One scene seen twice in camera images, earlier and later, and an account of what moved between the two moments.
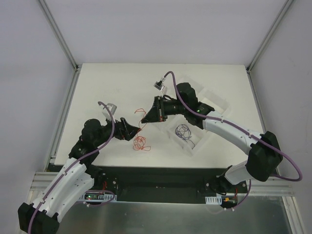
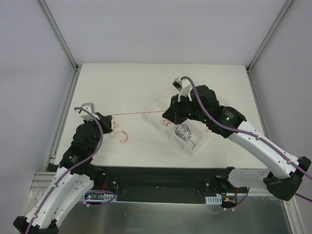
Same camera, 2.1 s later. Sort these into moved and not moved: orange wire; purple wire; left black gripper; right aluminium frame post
Moved: left black gripper; orange wire
Not moved: right aluminium frame post; purple wire
